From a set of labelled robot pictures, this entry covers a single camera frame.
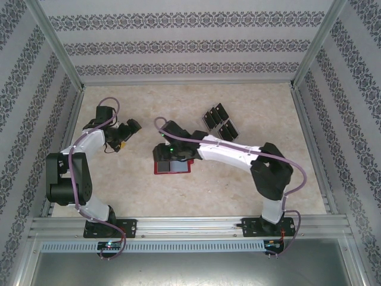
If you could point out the red card holder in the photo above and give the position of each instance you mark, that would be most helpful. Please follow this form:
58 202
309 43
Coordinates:
180 167

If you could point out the grey metal sheet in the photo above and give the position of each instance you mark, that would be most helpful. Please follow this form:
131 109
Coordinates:
190 268

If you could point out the aluminium side rail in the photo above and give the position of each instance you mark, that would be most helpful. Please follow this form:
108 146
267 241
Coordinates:
303 116
74 116

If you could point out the aluminium frame post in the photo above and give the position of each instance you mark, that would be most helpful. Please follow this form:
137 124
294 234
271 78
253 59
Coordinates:
25 262
315 44
358 262
58 44

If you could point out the aluminium lower frame post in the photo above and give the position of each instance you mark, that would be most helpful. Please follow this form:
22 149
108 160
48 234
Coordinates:
25 262
358 262

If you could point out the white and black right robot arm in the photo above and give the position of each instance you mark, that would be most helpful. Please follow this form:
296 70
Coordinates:
226 156

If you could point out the small circuit board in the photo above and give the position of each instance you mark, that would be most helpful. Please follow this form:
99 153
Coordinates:
108 245
272 243

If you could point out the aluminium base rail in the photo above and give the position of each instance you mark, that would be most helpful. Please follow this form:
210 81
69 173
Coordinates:
190 228

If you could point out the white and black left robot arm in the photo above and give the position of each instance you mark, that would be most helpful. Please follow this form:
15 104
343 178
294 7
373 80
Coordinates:
89 146

